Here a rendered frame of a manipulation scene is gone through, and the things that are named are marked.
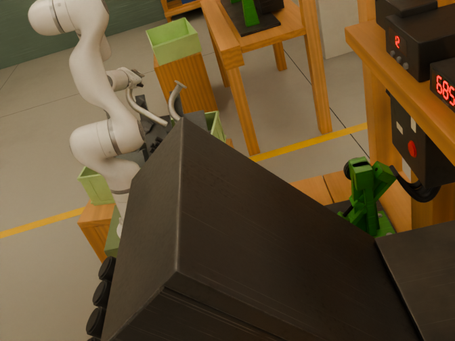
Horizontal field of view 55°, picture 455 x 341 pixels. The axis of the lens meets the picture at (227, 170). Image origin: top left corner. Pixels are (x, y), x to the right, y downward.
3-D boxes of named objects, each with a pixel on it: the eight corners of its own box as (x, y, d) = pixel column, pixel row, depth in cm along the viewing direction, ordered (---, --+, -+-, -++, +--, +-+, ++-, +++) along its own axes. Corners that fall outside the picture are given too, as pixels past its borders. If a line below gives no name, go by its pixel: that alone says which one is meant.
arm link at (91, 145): (143, 188, 145) (120, 124, 133) (89, 202, 145) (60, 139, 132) (143, 170, 156) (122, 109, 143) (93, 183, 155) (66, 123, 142)
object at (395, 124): (422, 190, 83) (423, 123, 74) (389, 143, 97) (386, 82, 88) (489, 174, 82) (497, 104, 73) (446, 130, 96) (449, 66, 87)
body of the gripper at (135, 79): (135, 78, 181) (144, 77, 192) (114, 65, 181) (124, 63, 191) (126, 94, 183) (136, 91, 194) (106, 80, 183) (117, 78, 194)
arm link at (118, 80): (107, 90, 182) (128, 90, 180) (93, 93, 169) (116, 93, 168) (105, 69, 180) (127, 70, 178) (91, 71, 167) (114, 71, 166)
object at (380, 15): (401, 46, 86) (400, 10, 82) (375, 24, 98) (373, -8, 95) (437, 36, 86) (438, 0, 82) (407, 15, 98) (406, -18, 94)
